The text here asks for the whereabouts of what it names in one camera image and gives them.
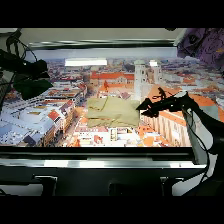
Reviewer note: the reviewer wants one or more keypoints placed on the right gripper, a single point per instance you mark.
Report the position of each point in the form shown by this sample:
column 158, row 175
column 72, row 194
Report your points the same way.
column 163, row 106

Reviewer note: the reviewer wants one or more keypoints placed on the cream garment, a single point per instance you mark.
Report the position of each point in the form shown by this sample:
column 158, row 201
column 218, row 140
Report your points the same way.
column 113, row 111

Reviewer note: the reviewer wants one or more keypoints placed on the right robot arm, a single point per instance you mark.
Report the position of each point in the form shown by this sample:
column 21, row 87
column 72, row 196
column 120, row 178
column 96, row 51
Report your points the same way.
column 208, row 125

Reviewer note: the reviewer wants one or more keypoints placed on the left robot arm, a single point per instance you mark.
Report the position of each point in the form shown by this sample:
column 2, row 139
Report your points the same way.
column 26, row 70

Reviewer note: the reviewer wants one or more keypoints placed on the purple patterned garment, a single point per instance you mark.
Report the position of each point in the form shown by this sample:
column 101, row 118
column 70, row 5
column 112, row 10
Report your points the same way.
column 203, row 45

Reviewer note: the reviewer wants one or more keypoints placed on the silver frame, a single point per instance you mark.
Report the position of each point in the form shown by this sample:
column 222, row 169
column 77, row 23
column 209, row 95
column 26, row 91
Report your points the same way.
column 100, row 163

